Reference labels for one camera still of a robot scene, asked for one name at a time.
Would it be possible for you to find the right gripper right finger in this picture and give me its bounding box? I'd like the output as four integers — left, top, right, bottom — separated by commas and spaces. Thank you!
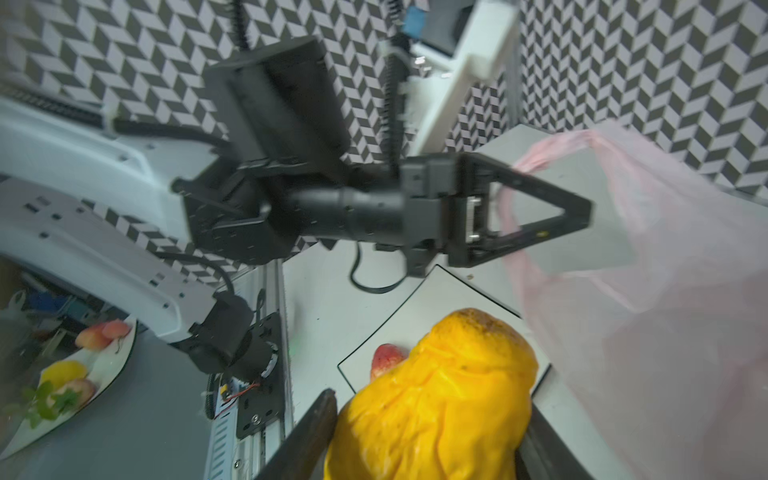
515, 405, 594, 480

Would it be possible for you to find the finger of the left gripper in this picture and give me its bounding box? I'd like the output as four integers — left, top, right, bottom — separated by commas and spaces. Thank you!
460, 153, 593, 228
446, 206, 592, 268

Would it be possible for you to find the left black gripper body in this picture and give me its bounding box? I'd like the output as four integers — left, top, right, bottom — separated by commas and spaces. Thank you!
173, 36, 459, 276

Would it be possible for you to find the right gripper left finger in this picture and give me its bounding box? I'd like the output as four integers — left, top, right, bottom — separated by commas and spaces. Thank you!
255, 389, 338, 480

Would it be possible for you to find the orange yellow fake mango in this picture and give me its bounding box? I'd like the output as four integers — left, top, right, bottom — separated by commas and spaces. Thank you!
324, 308, 539, 479

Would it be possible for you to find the red yellow fake apple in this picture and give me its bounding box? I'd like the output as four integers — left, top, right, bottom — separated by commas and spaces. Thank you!
370, 343, 408, 381

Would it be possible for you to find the pink plastic bag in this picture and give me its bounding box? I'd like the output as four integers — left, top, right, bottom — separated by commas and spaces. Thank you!
505, 121, 767, 479

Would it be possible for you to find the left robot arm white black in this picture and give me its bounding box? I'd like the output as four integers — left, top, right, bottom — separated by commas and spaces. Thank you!
1, 36, 593, 277

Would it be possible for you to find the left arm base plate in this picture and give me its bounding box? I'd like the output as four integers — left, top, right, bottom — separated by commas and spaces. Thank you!
232, 311, 285, 440

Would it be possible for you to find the aluminium rail front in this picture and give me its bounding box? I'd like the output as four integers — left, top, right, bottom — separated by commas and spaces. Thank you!
203, 260, 294, 479

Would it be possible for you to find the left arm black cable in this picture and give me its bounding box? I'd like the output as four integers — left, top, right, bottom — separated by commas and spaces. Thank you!
349, 239, 415, 295

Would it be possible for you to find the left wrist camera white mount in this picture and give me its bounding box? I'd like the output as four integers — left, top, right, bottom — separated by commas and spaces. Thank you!
379, 1, 520, 158

